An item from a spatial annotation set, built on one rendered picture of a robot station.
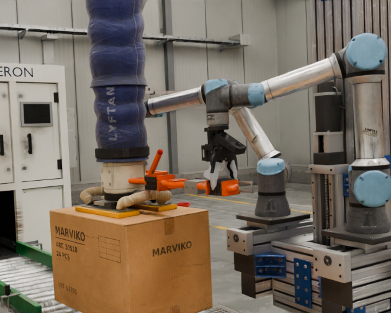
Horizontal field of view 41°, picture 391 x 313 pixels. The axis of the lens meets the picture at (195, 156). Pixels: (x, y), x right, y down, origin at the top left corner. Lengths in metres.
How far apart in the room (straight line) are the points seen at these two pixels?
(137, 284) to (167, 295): 0.15
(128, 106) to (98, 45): 0.27
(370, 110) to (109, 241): 1.02
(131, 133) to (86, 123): 9.15
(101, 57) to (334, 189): 1.04
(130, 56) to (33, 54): 8.97
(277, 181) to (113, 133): 0.69
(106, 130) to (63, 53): 9.15
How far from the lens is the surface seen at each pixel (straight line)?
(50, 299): 3.04
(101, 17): 2.19
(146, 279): 1.98
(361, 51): 1.71
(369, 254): 1.85
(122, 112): 2.12
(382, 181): 1.71
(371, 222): 1.87
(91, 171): 11.32
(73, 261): 2.27
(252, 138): 2.36
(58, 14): 11.38
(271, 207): 2.22
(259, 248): 2.17
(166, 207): 2.16
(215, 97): 1.74
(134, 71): 2.16
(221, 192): 1.73
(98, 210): 2.16
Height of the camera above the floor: 1.40
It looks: 3 degrees down
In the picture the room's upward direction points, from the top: 2 degrees counter-clockwise
